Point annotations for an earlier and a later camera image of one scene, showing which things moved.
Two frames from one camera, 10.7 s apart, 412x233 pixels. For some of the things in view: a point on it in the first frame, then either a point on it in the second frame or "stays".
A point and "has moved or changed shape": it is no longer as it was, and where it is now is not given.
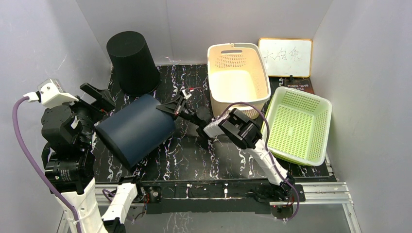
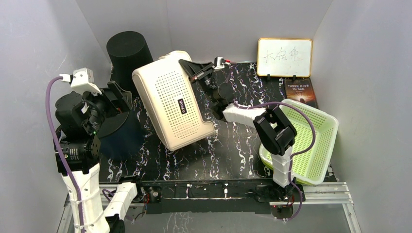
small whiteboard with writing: x=287 y=57 stays
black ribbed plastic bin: x=136 y=74 stays
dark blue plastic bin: x=137 y=131 has moved or changed shape
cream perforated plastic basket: x=237 y=74 -> x=169 y=100
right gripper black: x=173 y=108 -> x=194 y=71
